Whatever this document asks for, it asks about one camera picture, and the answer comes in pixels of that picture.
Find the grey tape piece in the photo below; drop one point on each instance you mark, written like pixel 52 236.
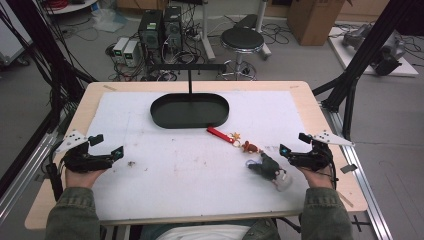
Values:
pixel 348 168

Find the aluminium rail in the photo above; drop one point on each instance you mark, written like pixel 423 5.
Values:
pixel 23 180
pixel 363 180

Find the cardboard box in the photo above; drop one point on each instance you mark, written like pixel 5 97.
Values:
pixel 313 21

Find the black round stool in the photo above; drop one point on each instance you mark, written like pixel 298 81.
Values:
pixel 242 39

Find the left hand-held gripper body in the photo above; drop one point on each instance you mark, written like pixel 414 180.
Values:
pixel 83 161

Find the person's left hand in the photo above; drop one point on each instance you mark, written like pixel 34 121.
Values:
pixel 83 178

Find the black oval tray with stand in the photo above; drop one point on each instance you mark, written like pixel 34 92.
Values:
pixel 189 111

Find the white power supply unit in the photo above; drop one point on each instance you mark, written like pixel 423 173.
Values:
pixel 131 53
pixel 120 49

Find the white board with grey equipment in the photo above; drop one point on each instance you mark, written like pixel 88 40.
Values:
pixel 376 50

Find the white table mat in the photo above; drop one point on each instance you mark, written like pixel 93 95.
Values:
pixel 186 180

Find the person's right hand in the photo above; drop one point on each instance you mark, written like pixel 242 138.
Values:
pixel 316 178

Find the black computer tower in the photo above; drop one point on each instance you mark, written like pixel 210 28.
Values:
pixel 172 28
pixel 150 31

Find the black metal frame post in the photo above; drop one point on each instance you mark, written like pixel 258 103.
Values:
pixel 363 53
pixel 43 46

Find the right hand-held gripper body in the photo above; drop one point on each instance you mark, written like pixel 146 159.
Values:
pixel 313 156

